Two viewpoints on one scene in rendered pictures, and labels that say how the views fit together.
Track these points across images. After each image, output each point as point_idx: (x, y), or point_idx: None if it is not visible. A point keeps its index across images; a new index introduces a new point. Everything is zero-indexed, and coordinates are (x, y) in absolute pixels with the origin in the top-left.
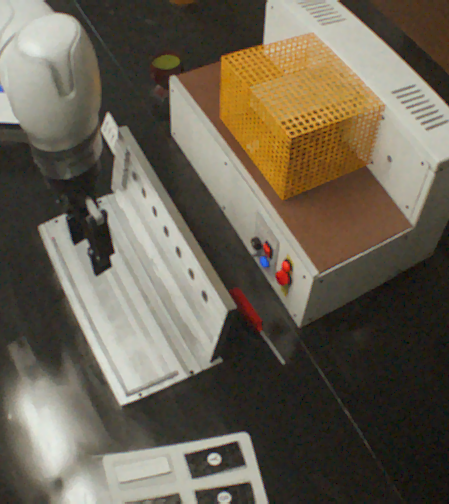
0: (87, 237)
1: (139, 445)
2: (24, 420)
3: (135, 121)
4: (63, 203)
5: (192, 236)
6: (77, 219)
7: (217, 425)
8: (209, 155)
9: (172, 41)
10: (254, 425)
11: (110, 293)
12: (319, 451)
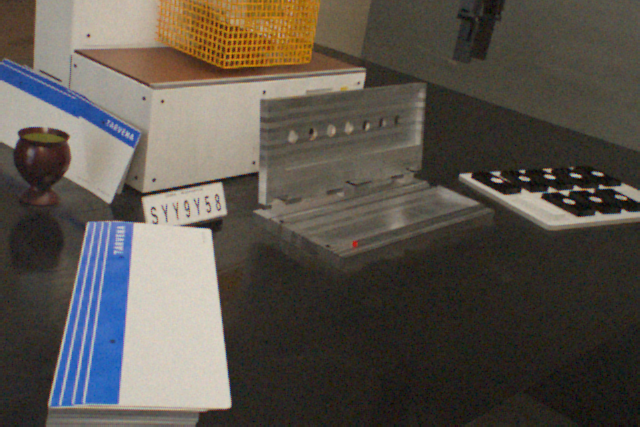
0: (499, 0)
1: (516, 215)
2: (571, 269)
3: (116, 218)
4: (482, 1)
5: (373, 87)
6: None
7: (461, 187)
8: (233, 118)
9: None
10: (447, 176)
11: (389, 215)
12: (446, 158)
